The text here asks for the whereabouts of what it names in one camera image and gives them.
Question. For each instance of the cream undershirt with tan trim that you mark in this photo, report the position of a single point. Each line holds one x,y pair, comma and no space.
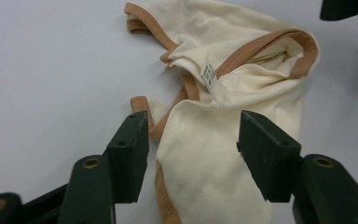
223,171

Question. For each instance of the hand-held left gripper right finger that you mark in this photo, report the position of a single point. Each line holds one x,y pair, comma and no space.
270,158

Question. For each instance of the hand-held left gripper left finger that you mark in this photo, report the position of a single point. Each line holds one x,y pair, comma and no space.
127,161

